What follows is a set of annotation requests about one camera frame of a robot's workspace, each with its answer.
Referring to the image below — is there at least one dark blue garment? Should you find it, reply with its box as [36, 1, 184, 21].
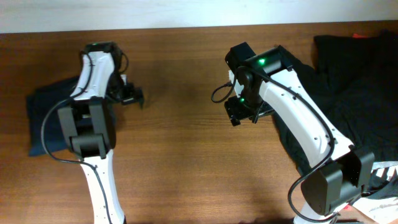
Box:
[26, 77, 78, 157]

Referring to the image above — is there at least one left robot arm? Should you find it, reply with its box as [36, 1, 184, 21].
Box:
[57, 42, 144, 223]

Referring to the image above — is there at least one black garment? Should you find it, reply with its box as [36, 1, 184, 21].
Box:
[279, 30, 397, 164]

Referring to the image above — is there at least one red cloth piece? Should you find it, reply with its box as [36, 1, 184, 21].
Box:
[352, 34, 370, 39]

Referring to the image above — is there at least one white patterned garment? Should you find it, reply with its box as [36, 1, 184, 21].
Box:
[349, 161, 397, 223]

